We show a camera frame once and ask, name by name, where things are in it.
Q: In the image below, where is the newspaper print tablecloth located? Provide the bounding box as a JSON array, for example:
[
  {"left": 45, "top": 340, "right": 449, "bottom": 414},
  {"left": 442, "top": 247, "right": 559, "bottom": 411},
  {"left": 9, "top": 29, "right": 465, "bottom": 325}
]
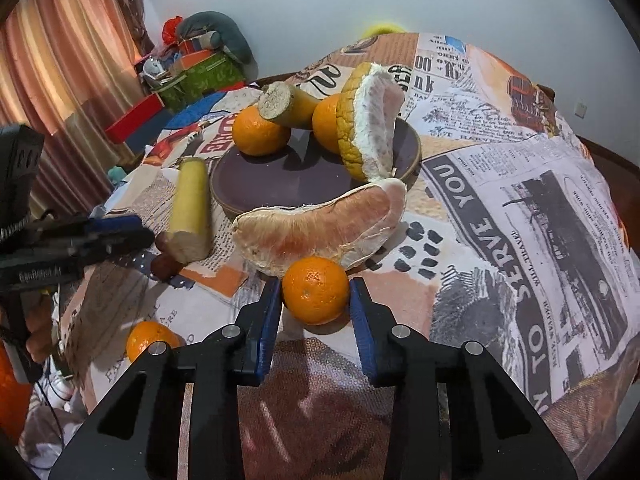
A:
[{"left": 63, "top": 34, "right": 639, "bottom": 479}]

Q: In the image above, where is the orange box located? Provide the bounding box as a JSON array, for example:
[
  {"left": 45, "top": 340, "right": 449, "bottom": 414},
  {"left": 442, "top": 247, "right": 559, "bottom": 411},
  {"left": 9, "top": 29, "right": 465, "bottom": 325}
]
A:
[{"left": 169, "top": 50, "right": 214, "bottom": 76}]

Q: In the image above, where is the mandarin orange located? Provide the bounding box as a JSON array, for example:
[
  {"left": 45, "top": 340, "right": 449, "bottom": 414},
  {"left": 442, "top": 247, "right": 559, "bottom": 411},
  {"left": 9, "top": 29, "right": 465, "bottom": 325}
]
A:
[
  {"left": 126, "top": 321, "right": 182, "bottom": 363},
  {"left": 282, "top": 256, "right": 349, "bottom": 326}
]

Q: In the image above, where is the mandarin on plate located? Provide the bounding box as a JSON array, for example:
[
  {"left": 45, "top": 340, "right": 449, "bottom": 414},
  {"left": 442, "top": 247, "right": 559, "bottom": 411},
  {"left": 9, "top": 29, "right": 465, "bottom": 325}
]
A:
[
  {"left": 311, "top": 94, "right": 340, "bottom": 155},
  {"left": 232, "top": 105, "right": 291, "bottom": 156}
]

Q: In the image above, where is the left hand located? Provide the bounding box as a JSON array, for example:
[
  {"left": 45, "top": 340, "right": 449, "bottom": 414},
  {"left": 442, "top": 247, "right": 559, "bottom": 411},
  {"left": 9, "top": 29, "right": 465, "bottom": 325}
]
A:
[{"left": 25, "top": 294, "right": 53, "bottom": 364}]

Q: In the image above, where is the dark purple plate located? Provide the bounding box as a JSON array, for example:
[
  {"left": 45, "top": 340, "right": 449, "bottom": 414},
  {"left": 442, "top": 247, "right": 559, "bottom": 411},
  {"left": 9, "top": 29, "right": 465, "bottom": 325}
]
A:
[{"left": 208, "top": 117, "right": 423, "bottom": 222}]

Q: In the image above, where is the pomelo wedge with rind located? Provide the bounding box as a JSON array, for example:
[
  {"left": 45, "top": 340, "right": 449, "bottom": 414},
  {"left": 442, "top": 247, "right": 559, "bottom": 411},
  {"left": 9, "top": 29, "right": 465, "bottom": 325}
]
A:
[{"left": 336, "top": 62, "right": 405, "bottom": 182}]

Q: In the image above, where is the green patterned gift box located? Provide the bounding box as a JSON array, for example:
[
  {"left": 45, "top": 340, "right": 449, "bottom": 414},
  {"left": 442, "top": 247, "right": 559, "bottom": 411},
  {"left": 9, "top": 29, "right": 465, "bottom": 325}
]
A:
[{"left": 153, "top": 53, "right": 245, "bottom": 113}]

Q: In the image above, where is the pink orange curtain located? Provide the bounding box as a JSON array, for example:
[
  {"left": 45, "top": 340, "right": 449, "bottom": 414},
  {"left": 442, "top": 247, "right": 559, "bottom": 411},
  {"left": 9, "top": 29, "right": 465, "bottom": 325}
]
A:
[{"left": 1, "top": 0, "right": 154, "bottom": 214}]

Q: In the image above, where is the left mandarin on plate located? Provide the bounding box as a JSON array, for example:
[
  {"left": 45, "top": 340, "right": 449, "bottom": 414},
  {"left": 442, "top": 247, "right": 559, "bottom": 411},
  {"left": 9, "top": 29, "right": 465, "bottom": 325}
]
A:
[{"left": 232, "top": 105, "right": 291, "bottom": 156}]

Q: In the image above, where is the back mandarin on plate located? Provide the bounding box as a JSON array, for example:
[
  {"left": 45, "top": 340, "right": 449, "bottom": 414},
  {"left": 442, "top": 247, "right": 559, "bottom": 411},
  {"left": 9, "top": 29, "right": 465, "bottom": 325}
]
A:
[{"left": 311, "top": 94, "right": 340, "bottom": 155}]

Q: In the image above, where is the peeled pomelo segment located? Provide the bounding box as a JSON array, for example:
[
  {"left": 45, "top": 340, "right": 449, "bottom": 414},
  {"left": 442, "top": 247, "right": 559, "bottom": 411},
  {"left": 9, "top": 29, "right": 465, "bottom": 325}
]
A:
[{"left": 232, "top": 178, "right": 407, "bottom": 278}]

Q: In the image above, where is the dark red jujube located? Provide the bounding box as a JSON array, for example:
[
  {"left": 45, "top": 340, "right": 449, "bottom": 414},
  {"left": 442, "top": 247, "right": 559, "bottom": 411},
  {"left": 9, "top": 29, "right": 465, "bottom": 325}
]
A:
[
  {"left": 150, "top": 254, "right": 183, "bottom": 283},
  {"left": 154, "top": 231, "right": 169, "bottom": 254}
]

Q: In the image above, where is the teal small toy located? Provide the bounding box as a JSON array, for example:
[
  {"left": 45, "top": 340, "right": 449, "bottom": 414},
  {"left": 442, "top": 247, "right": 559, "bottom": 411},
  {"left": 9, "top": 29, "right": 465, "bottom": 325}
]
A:
[{"left": 107, "top": 166, "right": 127, "bottom": 188}]

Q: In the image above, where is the red flat box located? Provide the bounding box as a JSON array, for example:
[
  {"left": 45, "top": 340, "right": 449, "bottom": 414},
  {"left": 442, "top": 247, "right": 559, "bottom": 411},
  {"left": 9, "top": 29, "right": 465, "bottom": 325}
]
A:
[{"left": 105, "top": 93, "right": 164, "bottom": 144}]

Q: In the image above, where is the wall socket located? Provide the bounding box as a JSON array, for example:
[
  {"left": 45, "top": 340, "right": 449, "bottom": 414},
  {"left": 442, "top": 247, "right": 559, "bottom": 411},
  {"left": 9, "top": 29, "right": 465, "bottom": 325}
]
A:
[{"left": 574, "top": 101, "right": 587, "bottom": 119}]

